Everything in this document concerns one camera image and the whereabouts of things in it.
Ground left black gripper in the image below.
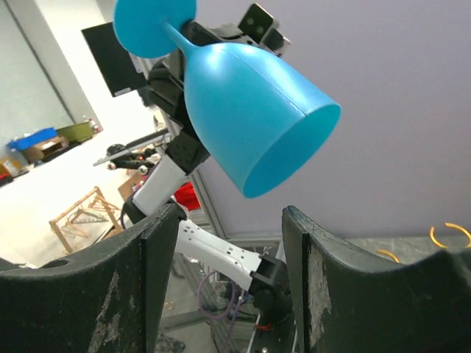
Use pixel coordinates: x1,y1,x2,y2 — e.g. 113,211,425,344
145,20,251,126

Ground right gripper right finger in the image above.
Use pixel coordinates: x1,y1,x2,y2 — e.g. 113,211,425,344
282,206,470,352

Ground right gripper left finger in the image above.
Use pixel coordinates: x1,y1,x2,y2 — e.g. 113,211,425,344
1,204,180,352

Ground blue plastic wine glass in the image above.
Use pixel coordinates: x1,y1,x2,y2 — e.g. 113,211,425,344
113,1,341,199

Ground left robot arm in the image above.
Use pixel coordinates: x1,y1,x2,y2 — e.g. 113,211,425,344
124,49,296,352

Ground wooden drying rack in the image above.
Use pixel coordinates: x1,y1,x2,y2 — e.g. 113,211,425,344
49,186,124,254

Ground cardboard box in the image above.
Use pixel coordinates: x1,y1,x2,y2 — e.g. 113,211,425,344
21,136,69,164

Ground blue storage bin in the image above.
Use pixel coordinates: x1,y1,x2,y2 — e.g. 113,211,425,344
7,127,57,151

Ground black wall monitor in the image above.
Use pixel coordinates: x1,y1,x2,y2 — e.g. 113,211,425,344
81,22,152,107

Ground gold wire glass rack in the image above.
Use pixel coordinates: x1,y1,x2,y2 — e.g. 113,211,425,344
374,222,470,264

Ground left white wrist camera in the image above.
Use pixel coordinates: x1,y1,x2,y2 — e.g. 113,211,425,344
238,3,291,57

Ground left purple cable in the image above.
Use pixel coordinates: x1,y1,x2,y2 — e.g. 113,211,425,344
196,270,240,339

